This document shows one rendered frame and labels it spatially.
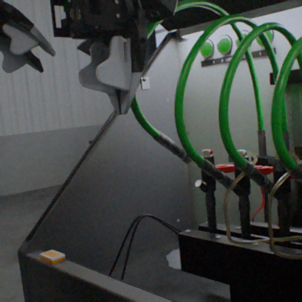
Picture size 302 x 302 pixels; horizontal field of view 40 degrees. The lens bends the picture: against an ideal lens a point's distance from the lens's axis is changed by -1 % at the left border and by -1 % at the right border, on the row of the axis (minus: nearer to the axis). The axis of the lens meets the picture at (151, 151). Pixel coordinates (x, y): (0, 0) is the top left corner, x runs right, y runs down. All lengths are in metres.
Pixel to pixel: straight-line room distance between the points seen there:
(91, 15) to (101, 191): 0.64
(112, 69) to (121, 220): 0.65
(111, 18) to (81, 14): 0.04
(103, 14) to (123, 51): 0.05
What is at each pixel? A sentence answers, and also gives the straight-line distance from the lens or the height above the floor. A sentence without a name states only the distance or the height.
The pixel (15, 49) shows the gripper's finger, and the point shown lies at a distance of 0.71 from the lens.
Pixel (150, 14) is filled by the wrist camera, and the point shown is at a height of 1.36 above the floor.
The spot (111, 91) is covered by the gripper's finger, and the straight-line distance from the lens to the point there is 0.52.
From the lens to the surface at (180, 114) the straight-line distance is 0.64.
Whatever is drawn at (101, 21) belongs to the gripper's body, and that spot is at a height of 1.33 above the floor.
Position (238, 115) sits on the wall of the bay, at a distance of 1.10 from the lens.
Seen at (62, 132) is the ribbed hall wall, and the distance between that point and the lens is 7.68.
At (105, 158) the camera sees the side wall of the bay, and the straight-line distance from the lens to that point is 1.03.
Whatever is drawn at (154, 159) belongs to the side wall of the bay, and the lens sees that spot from 1.14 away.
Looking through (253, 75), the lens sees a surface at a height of 1.28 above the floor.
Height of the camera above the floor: 1.24
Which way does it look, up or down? 6 degrees down
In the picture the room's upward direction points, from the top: 5 degrees counter-clockwise
